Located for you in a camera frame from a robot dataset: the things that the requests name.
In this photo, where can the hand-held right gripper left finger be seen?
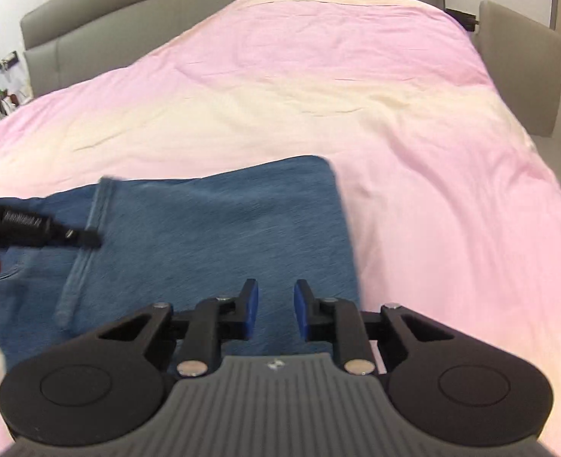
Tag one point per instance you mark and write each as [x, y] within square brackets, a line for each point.
[251, 312]

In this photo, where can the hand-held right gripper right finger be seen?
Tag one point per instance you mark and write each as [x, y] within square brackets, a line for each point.
[301, 313]

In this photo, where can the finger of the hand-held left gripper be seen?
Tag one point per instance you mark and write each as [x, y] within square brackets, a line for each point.
[82, 238]

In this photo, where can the blue denim pants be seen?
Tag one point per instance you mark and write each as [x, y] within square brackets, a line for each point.
[204, 228]

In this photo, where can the pink and cream blanket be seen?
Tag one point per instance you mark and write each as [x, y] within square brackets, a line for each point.
[318, 104]

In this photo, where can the grey padded headboard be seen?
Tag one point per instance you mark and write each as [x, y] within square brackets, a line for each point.
[166, 4]

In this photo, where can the grey upholstered chair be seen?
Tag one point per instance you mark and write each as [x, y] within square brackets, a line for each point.
[523, 62]

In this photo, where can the black bracket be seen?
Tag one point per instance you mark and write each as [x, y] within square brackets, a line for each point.
[463, 18]

